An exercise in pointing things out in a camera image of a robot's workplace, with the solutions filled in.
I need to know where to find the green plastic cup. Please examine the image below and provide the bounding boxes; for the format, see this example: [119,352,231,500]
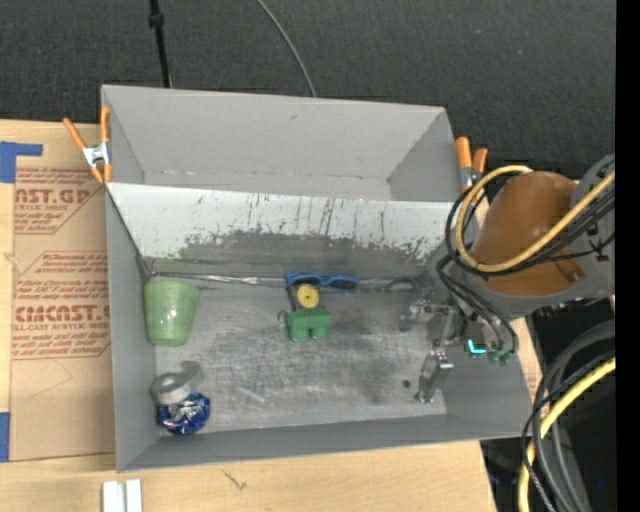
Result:
[143,279,202,348]

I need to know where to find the grey metal bin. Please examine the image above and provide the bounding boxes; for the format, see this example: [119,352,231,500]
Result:
[99,84,534,473]

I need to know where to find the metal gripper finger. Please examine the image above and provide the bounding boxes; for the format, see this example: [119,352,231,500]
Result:
[399,299,449,333]
[414,350,455,404]

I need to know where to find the green toy block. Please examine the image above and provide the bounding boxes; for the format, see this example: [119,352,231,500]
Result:
[284,306,334,343]

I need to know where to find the blue sunglasses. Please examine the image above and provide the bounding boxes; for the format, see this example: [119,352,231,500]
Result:
[284,271,361,294]

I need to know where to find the brown cardboard board red print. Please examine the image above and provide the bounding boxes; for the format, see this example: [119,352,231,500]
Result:
[0,118,119,464]

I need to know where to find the blue shiny foil ball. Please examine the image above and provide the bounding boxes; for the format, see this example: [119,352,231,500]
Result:
[155,392,212,437]

